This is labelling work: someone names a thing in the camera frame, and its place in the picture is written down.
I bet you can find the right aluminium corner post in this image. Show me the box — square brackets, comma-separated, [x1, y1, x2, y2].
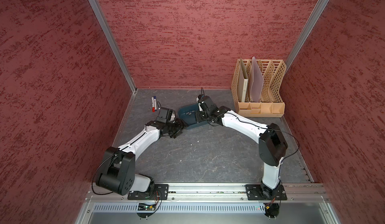
[286, 0, 330, 72]

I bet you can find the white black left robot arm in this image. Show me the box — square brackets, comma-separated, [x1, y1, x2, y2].
[91, 118, 185, 196]

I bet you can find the aluminium corner post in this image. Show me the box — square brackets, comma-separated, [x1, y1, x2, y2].
[88, 0, 137, 94]
[286, 0, 330, 72]

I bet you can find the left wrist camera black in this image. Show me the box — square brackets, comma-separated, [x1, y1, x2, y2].
[156, 107, 175, 124]

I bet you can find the beige plastic file organizer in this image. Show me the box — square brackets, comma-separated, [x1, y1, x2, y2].
[231, 57, 286, 118]

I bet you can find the red cap whiteboard marker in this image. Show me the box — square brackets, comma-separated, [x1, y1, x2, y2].
[151, 97, 155, 112]

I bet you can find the grey translucent folder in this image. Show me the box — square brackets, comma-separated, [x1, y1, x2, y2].
[248, 57, 264, 102]

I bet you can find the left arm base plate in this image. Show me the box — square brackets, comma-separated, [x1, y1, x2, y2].
[127, 184, 169, 201]

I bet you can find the left aluminium corner post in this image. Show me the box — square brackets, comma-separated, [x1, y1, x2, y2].
[88, 0, 137, 94]

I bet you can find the beige folder in organizer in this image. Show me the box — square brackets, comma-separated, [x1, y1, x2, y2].
[237, 59, 248, 102]

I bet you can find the blue cap whiteboard marker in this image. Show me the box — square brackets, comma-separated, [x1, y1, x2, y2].
[153, 96, 157, 111]

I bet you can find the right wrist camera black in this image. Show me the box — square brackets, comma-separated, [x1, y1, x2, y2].
[197, 95, 217, 113]

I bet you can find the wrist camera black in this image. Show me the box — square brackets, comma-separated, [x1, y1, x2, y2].
[156, 107, 175, 124]
[197, 95, 217, 113]

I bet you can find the teal plastic storage box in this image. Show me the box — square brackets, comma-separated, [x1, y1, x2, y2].
[177, 103, 208, 129]

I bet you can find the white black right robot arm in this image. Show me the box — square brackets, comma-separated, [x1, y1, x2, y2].
[199, 106, 288, 199]

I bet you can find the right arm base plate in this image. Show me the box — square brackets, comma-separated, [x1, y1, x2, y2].
[245, 183, 287, 202]

